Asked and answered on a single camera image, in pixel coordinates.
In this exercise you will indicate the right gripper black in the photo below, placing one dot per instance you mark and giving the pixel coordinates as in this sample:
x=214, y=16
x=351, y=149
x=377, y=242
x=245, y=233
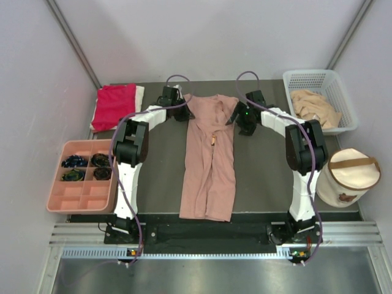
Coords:
x=241, y=109

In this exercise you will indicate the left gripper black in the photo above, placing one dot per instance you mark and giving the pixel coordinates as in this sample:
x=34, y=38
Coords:
x=185, y=116

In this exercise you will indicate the pink printed t shirt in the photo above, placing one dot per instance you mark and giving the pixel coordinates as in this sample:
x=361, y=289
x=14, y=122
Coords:
x=209, y=184

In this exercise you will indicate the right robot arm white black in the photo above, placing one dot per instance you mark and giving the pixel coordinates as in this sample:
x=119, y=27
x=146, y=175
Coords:
x=305, y=152

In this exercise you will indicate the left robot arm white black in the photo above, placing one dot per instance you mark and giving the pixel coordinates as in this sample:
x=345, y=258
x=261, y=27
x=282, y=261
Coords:
x=130, y=149

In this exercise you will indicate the folded cream t shirt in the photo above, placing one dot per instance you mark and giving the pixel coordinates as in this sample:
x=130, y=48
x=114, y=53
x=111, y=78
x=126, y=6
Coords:
x=139, y=101

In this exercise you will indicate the folded red t shirt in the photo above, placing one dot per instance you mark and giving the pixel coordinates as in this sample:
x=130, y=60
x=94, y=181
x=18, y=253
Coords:
x=114, y=107

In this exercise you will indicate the beige crumpled t shirt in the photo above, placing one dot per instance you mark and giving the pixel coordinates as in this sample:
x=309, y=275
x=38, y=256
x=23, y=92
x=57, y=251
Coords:
x=309, y=105

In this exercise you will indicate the white perforated plastic basket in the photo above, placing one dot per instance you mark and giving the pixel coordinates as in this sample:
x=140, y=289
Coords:
x=329, y=84

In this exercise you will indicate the black brown rolled sock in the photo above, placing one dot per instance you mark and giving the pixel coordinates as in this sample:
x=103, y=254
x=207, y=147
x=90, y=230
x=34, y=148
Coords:
x=100, y=160

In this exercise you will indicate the dark brown rolled sock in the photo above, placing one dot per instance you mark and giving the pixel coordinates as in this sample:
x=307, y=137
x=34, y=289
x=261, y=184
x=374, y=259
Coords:
x=102, y=173

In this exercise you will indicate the dark blue rolled sock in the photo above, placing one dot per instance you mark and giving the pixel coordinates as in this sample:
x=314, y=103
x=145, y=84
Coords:
x=74, y=161

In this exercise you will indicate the cream round fabric bag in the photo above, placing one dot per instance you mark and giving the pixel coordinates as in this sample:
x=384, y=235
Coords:
x=346, y=177

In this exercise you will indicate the pink compartment tray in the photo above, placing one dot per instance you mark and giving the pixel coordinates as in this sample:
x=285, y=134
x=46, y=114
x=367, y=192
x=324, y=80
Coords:
x=82, y=197

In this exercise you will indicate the dark green rolled sock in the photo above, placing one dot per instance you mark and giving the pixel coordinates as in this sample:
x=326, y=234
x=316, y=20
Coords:
x=73, y=175

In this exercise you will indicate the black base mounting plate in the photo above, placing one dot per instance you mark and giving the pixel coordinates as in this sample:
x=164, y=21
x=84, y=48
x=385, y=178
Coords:
x=246, y=233

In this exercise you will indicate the aluminium rail frame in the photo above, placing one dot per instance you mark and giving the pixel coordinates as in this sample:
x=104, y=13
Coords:
x=351, y=259

